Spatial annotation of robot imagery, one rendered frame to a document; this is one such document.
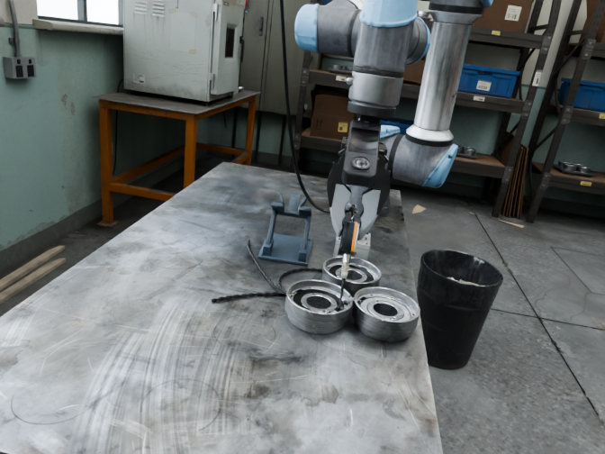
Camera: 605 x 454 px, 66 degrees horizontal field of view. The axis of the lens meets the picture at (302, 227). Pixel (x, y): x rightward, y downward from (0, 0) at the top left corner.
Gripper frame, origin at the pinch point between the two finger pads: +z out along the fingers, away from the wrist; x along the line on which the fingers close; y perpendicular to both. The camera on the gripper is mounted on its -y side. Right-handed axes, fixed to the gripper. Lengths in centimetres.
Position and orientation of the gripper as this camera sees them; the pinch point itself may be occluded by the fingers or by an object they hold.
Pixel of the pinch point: (349, 232)
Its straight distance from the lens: 75.3
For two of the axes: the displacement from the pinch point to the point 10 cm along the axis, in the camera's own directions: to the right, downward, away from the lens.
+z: -1.3, 9.2, 3.7
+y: 1.0, -3.6, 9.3
